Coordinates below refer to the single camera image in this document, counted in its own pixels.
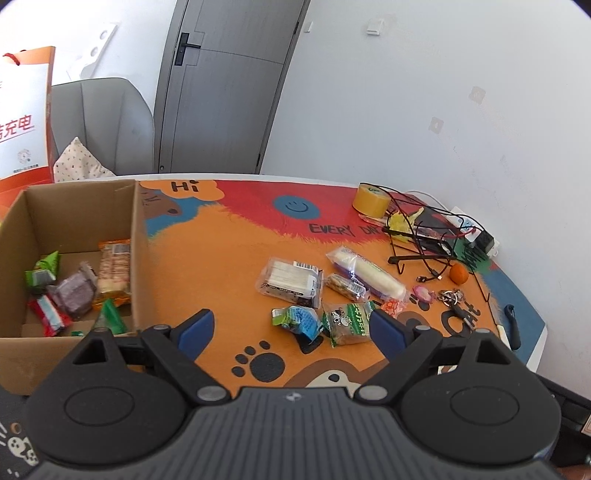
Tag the bunch of keys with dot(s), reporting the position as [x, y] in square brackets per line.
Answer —
[455, 297]

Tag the black red notebook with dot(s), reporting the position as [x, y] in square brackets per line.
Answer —
[434, 221]

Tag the purple cake packet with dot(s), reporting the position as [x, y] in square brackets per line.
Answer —
[71, 295]

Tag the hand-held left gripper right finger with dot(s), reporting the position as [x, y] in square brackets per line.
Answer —
[388, 334]

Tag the orange cracker packet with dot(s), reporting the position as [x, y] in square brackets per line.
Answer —
[113, 267]

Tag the brown cardboard box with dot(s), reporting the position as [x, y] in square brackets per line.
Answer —
[78, 217]

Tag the clear packet of white rolls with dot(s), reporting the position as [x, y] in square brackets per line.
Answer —
[364, 272]

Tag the colourful cat print mat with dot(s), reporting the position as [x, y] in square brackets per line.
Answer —
[221, 258]

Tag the orange tangerine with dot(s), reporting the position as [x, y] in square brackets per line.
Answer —
[460, 273]

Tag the clear wall hook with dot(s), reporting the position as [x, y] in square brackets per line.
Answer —
[437, 125]
[476, 95]

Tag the blue green snack packet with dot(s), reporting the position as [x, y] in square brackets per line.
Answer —
[300, 318]

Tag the green white cow packet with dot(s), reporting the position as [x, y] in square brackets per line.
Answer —
[348, 323]

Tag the black printed cloth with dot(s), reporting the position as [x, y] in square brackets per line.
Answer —
[14, 443]

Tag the white foam piece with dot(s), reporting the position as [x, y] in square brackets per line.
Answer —
[100, 39]

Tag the grey chair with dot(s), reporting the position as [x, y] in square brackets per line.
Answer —
[111, 124]

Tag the small orange snack packet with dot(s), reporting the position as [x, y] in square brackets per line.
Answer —
[392, 306]

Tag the yellow tape roll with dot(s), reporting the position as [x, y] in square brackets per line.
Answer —
[369, 203]

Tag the white light switch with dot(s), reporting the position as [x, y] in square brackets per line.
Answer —
[376, 26]

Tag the white dotted cushion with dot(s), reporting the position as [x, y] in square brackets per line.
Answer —
[76, 161]

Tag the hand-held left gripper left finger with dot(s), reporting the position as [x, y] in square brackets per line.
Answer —
[196, 332]

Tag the black peeler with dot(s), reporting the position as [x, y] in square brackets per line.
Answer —
[513, 323]

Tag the white wafer packet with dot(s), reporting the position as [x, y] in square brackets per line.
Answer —
[291, 279]

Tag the grey door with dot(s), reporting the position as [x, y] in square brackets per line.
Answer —
[231, 101]

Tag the dark green snack packet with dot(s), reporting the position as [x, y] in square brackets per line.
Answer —
[111, 318]

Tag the white power strip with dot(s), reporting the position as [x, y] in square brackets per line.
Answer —
[461, 215]

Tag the light green snack packet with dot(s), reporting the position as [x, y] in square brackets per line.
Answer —
[44, 272]

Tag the clear brown bar packet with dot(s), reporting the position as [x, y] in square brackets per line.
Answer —
[344, 284]

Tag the black charger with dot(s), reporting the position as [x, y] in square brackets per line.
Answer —
[485, 242]

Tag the orange white paper bag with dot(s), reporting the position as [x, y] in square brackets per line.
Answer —
[23, 115]

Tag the red snack packet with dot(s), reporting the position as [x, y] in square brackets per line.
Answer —
[48, 316]

